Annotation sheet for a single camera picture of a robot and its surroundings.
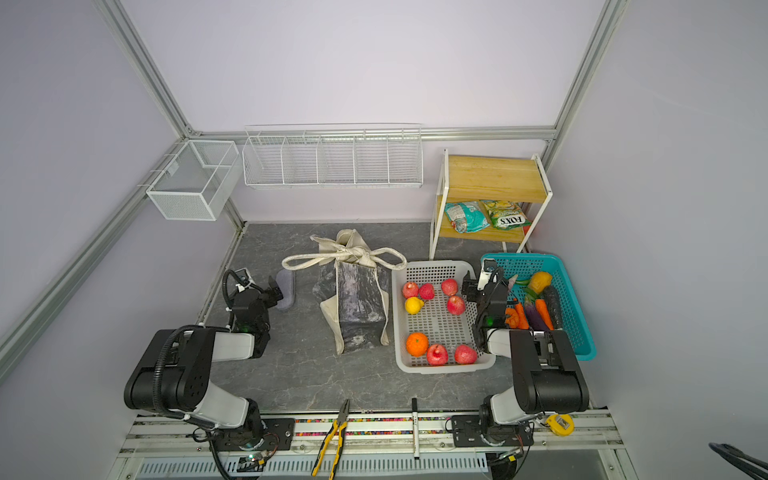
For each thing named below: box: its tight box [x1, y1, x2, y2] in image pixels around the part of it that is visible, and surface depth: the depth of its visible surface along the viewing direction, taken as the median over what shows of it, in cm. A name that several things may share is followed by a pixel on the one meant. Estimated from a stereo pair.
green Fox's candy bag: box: [483, 200, 531, 231], surface depth 99 cm
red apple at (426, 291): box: [418, 283, 435, 300], surface depth 98 cm
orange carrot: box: [535, 299, 555, 331], surface depth 94 cm
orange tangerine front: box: [406, 332, 429, 358], surface depth 85 cm
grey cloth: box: [276, 269, 295, 311], surface depth 101 cm
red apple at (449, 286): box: [441, 278, 459, 296], surface depth 98 cm
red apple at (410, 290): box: [402, 281, 419, 299], surface depth 98 cm
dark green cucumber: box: [543, 285, 563, 330], surface depth 93 cm
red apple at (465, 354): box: [454, 344, 477, 365], surface depth 82 cm
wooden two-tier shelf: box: [429, 149, 553, 260], surface depth 89 cm
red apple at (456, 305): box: [447, 295, 466, 316], surface depth 93 cm
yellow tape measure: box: [546, 414, 575, 436], surface depth 75 cm
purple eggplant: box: [525, 303, 550, 331], surface depth 93 cm
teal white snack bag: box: [444, 201, 490, 234], surface depth 98 cm
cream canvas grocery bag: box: [281, 228, 407, 355], surface depth 82 cm
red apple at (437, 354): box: [426, 344, 448, 366], surface depth 83 cm
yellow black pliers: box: [311, 399, 350, 479], surface depth 75 cm
